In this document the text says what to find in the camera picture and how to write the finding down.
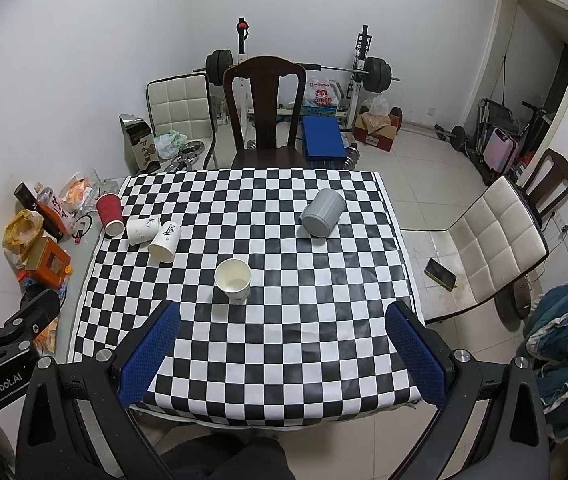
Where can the orange snack bag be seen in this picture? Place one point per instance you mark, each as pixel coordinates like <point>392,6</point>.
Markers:
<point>76,192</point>

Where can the black folding cart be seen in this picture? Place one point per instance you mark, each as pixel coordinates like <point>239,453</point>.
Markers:
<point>491,112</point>

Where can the black smartphone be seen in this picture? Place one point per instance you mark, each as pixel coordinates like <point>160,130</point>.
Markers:
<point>440,274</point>

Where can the steel dumbbell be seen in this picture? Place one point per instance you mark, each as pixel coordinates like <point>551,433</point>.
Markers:
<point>351,157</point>

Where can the blue bench pad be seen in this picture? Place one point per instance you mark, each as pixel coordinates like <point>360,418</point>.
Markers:
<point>321,137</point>

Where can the dark wooden chair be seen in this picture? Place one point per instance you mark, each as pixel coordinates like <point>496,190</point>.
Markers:
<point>562,180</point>
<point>265,110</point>

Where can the grey ribbed cup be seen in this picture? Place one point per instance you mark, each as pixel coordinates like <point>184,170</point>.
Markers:
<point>321,212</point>

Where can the pink suitcase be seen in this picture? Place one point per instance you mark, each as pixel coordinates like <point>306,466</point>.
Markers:
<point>499,149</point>

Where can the steel pot lid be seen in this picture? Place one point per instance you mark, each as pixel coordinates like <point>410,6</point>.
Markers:
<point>179,162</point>
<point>195,148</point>

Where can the black barbell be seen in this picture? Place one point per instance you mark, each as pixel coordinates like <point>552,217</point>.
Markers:
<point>379,75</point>

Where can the white red plastic bag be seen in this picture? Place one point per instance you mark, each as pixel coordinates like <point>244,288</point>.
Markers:
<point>321,94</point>

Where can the white padded chair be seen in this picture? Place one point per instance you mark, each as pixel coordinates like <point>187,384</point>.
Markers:
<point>494,232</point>
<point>178,105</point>

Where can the white paper cup small marks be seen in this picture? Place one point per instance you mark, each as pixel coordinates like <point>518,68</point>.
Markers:
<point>139,230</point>

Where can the orange box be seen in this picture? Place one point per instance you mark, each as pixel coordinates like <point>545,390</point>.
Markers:
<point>46,260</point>

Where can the person's dark trousers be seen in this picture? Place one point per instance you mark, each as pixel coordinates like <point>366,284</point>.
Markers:
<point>229,460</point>

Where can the red printed package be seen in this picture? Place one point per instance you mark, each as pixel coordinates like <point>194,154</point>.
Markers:
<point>52,215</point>

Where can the cardboard box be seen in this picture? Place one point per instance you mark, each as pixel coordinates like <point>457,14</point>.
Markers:
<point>379,135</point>

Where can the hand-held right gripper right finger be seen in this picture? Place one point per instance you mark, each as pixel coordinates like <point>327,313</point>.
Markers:
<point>416,355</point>

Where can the white paper cup black print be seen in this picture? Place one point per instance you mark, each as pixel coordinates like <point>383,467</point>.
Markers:
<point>164,241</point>

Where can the plain white paper cup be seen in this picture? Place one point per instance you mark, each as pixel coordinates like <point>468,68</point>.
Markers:
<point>234,287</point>

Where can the black white checkered tablecloth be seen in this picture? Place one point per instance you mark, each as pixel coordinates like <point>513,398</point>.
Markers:
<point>284,345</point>

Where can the white weight bench rack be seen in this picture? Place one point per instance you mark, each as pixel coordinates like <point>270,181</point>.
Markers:
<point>362,50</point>

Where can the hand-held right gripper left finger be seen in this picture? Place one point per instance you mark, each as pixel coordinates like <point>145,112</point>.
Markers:
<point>149,352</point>

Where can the pale green plastic bag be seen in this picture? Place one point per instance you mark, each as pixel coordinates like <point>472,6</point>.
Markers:
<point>169,144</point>

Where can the brown printed paper bag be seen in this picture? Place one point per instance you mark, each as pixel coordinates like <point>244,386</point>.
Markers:
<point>138,149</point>

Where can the clear plastic bag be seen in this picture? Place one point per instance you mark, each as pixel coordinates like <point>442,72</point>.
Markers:
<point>378,106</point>

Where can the red paper cup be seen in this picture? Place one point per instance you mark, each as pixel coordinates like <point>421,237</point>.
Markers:
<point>108,210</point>

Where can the black dumbbell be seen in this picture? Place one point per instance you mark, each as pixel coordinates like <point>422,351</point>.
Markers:
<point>458,136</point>

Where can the yellow plastic bag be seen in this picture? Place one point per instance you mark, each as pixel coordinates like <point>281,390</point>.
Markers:
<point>19,232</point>

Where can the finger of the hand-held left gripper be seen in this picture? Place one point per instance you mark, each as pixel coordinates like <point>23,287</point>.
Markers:
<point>38,307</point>

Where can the black box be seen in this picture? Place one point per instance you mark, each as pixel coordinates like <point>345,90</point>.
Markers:
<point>24,194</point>

